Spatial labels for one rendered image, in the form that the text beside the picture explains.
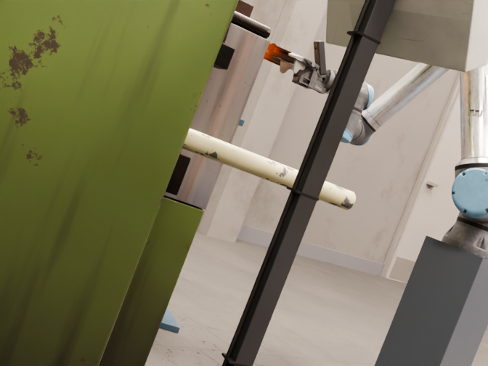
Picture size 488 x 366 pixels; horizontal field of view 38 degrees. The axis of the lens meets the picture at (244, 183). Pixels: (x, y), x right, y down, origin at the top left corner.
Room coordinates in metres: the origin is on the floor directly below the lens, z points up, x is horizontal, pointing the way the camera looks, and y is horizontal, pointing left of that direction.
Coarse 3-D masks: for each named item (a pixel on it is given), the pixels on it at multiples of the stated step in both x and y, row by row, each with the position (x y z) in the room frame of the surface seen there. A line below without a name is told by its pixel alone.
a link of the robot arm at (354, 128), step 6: (354, 108) 2.48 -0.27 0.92; (354, 114) 2.48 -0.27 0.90; (360, 114) 2.50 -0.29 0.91; (354, 120) 2.48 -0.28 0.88; (348, 126) 2.48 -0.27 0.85; (354, 126) 2.49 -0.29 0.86; (360, 126) 2.55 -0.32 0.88; (348, 132) 2.48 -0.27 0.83; (354, 132) 2.51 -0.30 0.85; (360, 132) 2.56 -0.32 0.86; (342, 138) 2.48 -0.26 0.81; (348, 138) 2.49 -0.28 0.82; (354, 138) 2.55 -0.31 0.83
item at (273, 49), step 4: (272, 44) 2.38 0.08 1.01; (268, 48) 2.38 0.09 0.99; (272, 48) 2.38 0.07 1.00; (276, 48) 2.40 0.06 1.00; (280, 48) 2.40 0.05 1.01; (268, 52) 2.39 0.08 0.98; (272, 52) 2.38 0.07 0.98; (276, 52) 2.40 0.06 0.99; (280, 52) 2.41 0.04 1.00; (284, 52) 2.41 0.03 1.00; (288, 52) 2.41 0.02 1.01; (276, 56) 2.42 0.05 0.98; (280, 56) 2.40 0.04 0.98; (284, 56) 2.41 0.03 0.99; (288, 56) 2.42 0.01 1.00; (288, 60) 2.41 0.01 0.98; (292, 60) 2.41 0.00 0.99
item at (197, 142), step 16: (192, 144) 1.47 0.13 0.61; (208, 144) 1.48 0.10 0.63; (224, 144) 1.51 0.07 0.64; (224, 160) 1.51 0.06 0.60; (240, 160) 1.52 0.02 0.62; (256, 160) 1.53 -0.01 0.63; (272, 160) 1.56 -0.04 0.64; (272, 176) 1.55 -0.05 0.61; (288, 176) 1.56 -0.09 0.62; (320, 192) 1.60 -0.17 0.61; (336, 192) 1.61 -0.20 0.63; (352, 192) 1.64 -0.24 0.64
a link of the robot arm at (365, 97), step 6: (366, 84) 2.50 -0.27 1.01; (360, 90) 2.48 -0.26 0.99; (366, 90) 2.48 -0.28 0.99; (372, 90) 2.50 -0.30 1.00; (360, 96) 2.48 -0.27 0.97; (366, 96) 2.48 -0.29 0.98; (372, 96) 2.49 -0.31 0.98; (360, 102) 2.48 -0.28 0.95; (366, 102) 2.49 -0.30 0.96; (360, 108) 2.49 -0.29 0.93; (366, 108) 2.51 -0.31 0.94
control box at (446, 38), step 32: (352, 0) 1.46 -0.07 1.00; (416, 0) 1.35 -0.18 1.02; (448, 0) 1.31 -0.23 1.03; (480, 0) 1.28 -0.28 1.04; (384, 32) 1.43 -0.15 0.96; (416, 32) 1.37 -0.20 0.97; (448, 32) 1.32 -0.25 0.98; (480, 32) 1.31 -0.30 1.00; (448, 64) 1.34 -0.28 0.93; (480, 64) 1.35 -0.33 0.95
